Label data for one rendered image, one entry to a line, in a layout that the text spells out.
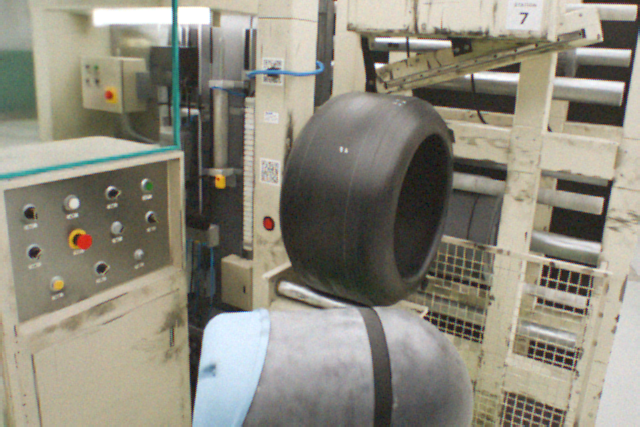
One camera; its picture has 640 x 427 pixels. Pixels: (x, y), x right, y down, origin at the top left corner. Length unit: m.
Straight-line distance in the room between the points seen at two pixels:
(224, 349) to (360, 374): 0.10
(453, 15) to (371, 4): 0.26
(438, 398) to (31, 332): 1.16
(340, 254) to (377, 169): 0.22
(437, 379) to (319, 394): 0.09
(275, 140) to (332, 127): 0.29
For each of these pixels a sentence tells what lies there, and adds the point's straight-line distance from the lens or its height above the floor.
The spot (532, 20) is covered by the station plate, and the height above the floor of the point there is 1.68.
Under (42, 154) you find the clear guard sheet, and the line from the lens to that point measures 1.38.
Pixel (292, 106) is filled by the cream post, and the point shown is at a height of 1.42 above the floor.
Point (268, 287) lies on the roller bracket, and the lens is 1.53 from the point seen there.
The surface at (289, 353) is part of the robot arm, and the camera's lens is 0.40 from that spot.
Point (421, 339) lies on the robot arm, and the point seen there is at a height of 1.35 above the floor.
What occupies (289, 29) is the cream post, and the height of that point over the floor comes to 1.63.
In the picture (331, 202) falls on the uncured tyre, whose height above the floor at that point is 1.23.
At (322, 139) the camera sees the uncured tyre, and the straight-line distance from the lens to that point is 1.28.
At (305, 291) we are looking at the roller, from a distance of 1.51.
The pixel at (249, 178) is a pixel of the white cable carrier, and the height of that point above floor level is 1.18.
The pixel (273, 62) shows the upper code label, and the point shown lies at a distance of 1.53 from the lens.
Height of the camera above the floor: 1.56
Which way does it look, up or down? 15 degrees down
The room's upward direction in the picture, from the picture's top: 3 degrees clockwise
